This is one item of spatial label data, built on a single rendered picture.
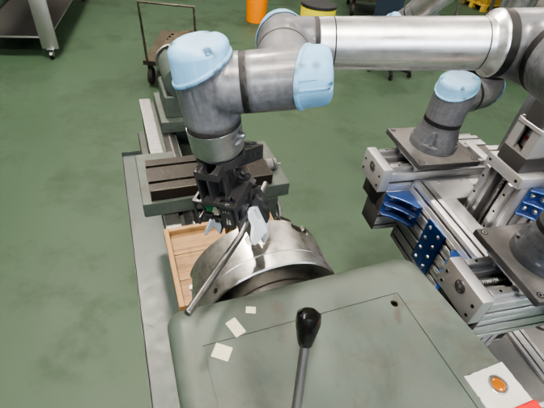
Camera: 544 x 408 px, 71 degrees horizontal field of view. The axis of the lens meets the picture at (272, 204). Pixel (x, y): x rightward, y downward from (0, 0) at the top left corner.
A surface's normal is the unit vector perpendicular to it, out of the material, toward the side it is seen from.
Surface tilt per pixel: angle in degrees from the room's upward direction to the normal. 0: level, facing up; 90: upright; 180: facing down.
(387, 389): 0
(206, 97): 93
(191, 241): 0
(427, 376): 0
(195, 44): 10
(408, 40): 65
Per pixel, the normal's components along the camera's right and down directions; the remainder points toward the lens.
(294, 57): -0.07, -0.32
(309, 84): 0.04, 0.48
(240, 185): -0.08, -0.71
